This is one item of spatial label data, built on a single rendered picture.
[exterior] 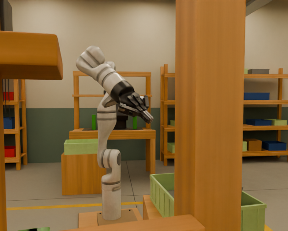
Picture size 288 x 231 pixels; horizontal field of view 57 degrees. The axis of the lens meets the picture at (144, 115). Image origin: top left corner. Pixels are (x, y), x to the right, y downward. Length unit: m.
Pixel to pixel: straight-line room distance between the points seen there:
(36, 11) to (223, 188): 6.45
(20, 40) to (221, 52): 0.29
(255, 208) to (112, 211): 0.67
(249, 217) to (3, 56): 1.27
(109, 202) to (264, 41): 6.53
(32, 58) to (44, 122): 6.11
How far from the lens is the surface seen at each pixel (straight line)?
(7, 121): 6.06
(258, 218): 1.46
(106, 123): 1.25
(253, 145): 6.66
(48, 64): 0.35
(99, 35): 6.41
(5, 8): 0.52
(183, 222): 0.44
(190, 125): 0.45
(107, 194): 1.32
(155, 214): 1.66
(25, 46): 0.35
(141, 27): 6.50
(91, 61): 0.96
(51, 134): 6.44
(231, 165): 0.48
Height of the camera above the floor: 1.46
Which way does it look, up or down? 4 degrees down
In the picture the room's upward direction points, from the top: straight up
